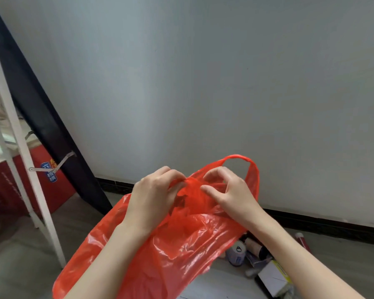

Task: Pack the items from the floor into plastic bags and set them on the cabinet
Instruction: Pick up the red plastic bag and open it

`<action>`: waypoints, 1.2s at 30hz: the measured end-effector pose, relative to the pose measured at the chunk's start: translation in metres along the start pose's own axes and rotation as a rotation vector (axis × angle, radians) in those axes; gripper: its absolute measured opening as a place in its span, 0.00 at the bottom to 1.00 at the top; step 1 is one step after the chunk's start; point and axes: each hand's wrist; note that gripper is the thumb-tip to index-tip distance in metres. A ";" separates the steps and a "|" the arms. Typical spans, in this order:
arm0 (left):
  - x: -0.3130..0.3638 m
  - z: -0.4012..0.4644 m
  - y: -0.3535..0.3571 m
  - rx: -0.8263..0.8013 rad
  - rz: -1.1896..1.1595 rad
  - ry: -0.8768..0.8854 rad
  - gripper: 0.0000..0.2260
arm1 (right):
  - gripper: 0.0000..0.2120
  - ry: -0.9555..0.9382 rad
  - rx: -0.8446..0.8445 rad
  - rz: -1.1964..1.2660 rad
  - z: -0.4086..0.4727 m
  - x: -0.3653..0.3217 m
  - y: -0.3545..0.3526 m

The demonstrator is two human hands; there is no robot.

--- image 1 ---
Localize person's right hand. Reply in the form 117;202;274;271
199;166;266;229

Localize person's left hand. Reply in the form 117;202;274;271
123;166;187;235

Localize brown bottle black cap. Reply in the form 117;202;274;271
241;235;268;260

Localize red plastic bag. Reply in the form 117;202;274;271
52;154;260;299

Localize lavender drink can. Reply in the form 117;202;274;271
226;240;247;267

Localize small red bottle white cap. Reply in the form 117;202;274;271
294;232;311;252

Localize white box yellow edge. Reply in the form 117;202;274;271
258;260;292;298

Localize black slab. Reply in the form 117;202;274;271
255;277;278;299

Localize person's right forearm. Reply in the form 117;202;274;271
248;210;365;299

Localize person's left forearm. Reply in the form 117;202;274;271
64;222;152;299

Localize red cardboard box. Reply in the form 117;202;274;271
0;145;77;215

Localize black leaning board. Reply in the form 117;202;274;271
0;0;113;215

